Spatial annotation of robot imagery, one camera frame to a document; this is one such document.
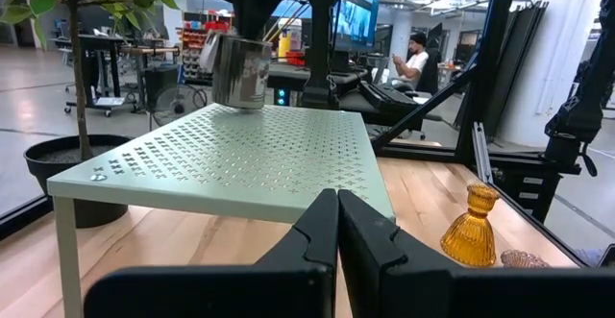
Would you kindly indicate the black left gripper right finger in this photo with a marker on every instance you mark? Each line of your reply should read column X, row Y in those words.
column 408, row 284

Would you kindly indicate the black keyboard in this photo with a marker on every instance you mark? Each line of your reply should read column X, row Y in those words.
column 384, row 96

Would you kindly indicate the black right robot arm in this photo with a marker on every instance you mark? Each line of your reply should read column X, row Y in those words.
column 583, row 102

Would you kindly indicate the black office chair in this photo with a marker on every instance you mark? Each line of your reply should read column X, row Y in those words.
column 430, row 75

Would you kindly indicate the black rolling desk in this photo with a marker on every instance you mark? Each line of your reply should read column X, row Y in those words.
column 91, row 44

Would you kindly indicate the person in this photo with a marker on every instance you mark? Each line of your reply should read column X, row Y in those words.
column 415, row 63

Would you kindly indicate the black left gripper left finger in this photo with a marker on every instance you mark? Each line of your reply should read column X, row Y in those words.
column 288, row 284

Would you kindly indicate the black leaning panels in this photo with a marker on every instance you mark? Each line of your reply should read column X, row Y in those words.
column 519, row 68

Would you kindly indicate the large display monitor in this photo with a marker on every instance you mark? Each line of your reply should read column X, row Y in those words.
column 358, row 15

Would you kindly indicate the red parts rack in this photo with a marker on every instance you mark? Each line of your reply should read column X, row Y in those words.
column 194, row 44

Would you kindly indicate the grey desk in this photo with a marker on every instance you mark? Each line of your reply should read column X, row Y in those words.
column 348, row 103

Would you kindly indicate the green leafy plant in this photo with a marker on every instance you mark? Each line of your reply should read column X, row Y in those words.
column 76, row 68

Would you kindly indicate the pale green perforated metal shelf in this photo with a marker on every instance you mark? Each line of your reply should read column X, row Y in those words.
column 240, row 164

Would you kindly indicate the black plant pot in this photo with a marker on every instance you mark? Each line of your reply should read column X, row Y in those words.
column 39, row 166

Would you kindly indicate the silver tin candle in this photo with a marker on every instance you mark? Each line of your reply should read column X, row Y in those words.
column 240, row 75

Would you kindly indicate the black monitor pole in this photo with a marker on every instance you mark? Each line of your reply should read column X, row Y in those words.
column 319, row 44

